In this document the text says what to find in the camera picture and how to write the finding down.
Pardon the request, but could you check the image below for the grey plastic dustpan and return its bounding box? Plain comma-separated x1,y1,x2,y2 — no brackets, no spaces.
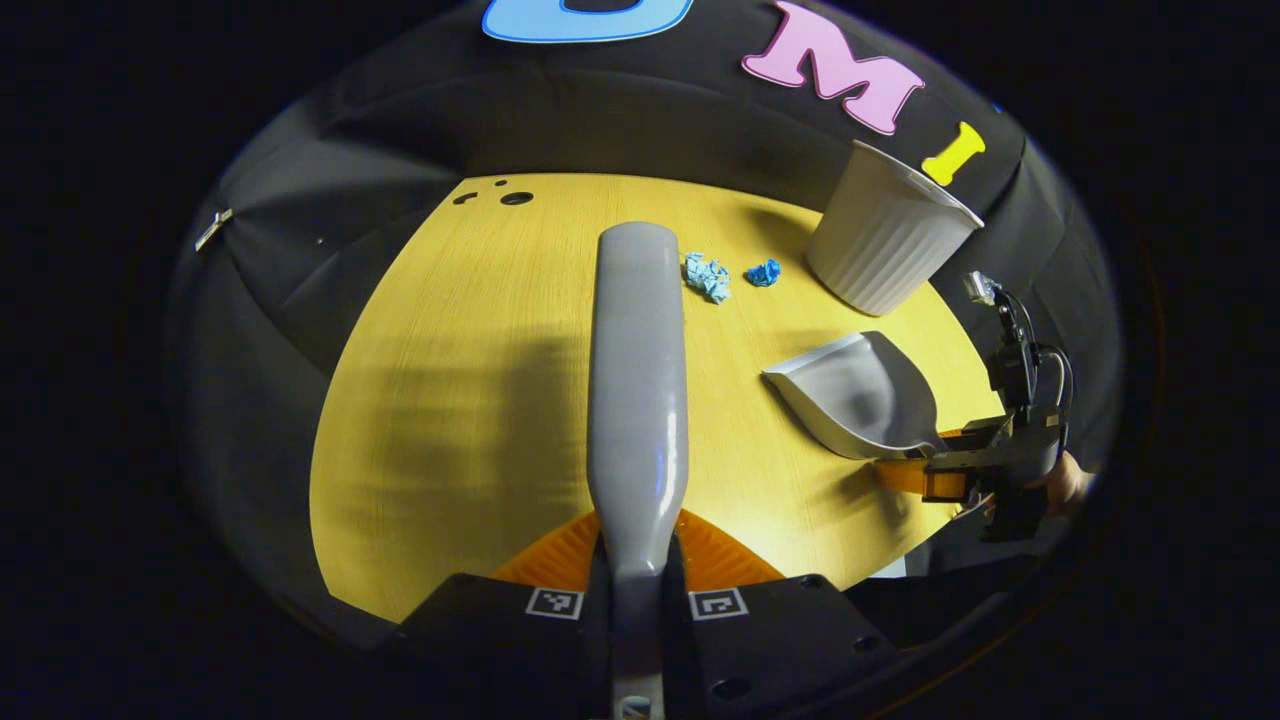
762,331,946,463

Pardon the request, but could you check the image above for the silver cloth clip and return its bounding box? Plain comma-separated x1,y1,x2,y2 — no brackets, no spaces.
193,207,235,253

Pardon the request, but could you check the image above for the white ribbed garbage bin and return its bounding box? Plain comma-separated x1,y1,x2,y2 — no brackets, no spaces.
805,139,985,317

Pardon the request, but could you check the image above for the light blue paper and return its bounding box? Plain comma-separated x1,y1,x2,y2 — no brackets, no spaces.
683,252,732,305

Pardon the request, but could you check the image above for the black backdrop cloth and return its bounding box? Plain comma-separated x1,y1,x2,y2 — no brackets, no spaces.
165,0,1121,651

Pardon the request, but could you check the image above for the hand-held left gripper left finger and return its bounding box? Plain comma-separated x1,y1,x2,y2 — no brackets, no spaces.
375,510,613,720

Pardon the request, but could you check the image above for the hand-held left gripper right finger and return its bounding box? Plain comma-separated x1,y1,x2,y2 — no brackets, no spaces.
662,508,901,720

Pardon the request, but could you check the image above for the small grey broom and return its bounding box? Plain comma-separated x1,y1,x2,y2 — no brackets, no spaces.
585,222,691,720

